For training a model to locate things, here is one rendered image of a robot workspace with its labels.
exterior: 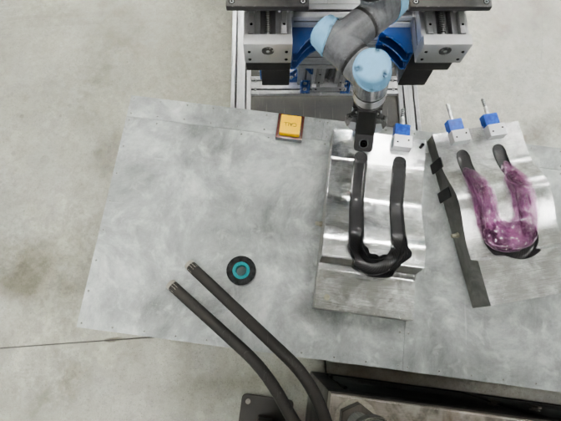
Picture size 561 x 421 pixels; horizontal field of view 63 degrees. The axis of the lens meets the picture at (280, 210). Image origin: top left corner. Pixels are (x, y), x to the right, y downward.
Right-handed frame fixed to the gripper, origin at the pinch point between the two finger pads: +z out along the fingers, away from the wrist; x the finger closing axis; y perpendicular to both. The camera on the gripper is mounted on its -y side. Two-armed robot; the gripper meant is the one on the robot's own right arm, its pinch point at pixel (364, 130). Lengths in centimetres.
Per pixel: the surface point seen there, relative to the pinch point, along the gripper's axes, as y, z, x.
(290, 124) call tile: 2.9, 8.3, 21.7
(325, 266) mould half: -37.4, 2.1, 6.6
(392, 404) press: -71, 8, -14
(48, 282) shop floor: -58, 70, 132
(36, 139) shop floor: 8, 76, 156
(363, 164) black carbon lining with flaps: -7.9, 5.2, -0.7
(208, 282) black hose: -45, -2, 37
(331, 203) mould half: -20.3, 1.8, 6.8
